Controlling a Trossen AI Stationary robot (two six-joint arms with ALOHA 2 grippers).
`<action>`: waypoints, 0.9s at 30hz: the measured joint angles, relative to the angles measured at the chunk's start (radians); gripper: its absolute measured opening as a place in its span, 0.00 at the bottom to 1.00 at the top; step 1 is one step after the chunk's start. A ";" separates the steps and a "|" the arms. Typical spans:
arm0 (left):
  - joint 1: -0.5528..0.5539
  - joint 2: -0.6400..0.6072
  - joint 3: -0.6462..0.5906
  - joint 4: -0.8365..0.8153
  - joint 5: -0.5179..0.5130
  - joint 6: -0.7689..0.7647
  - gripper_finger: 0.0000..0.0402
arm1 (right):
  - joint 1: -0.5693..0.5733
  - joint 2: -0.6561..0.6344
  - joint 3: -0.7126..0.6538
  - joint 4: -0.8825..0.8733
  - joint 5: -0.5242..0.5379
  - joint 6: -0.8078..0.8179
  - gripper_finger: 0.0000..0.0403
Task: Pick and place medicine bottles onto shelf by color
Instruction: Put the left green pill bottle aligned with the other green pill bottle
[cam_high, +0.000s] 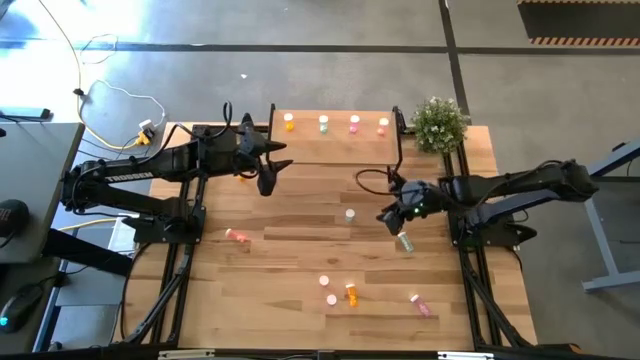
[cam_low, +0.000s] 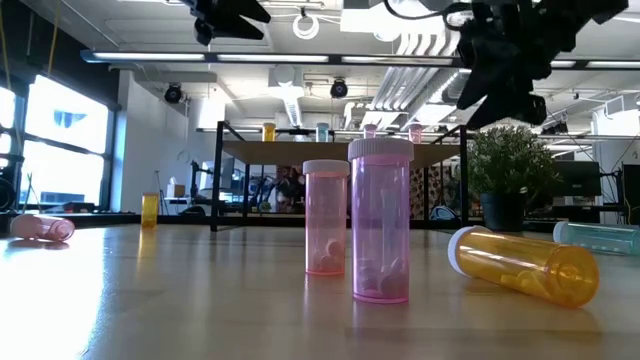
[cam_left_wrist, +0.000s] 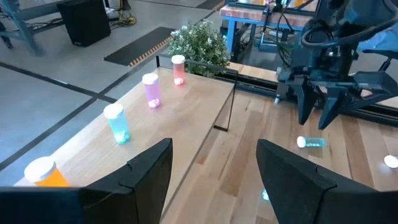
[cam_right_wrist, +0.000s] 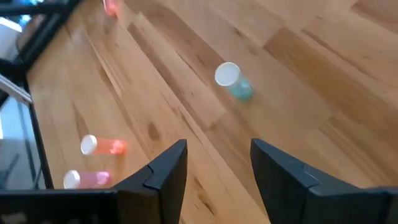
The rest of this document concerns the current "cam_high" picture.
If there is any black aluminium frame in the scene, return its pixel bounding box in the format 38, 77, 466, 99
112, 177, 209, 346
443, 144, 534, 349

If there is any grey desk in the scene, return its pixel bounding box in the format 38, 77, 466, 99
0, 121, 86, 265

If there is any grey desk frame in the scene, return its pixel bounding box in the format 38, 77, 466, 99
581, 139, 640, 294

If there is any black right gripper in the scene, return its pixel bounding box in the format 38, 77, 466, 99
376, 180, 446, 236

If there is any black flat device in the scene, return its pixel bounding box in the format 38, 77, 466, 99
0, 106, 52, 121

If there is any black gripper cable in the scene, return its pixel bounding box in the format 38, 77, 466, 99
354, 167, 406, 197

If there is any black computer mouse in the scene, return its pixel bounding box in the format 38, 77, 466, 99
0, 284, 45, 335

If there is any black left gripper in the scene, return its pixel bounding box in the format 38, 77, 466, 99
234, 113, 294, 198

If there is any black frame wooden shelf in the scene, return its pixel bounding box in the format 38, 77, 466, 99
268, 103, 407, 174

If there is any black hazard striped mat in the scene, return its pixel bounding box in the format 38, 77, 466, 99
516, 0, 640, 47

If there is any green potted plant black pot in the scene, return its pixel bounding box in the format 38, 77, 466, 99
410, 96, 472, 155

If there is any black round object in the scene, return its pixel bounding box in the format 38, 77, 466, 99
0, 198, 30, 239

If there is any yellow cable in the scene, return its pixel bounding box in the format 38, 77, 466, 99
37, 0, 151, 151

